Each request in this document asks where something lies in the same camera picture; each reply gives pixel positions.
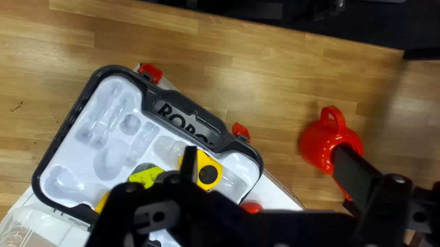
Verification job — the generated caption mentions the yellow toy with black knob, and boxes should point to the yellow toy with black knob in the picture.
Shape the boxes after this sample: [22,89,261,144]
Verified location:
[178,149,224,192]

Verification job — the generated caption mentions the red toy watering can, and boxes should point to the red toy watering can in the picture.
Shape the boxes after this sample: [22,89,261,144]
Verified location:
[299,105,366,203]

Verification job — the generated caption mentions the white Lean Robotics cardboard box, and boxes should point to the white Lean Robotics cardboard box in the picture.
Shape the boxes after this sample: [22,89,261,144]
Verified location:
[0,63,305,247]

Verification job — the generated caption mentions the black and white toy case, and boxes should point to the black and white toy case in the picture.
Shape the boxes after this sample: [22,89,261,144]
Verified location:
[32,64,266,225]

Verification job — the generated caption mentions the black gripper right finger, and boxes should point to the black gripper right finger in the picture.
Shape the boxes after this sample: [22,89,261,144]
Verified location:
[332,144,384,216]

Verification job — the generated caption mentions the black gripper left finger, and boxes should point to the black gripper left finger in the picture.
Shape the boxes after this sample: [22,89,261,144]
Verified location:
[179,145,200,183]

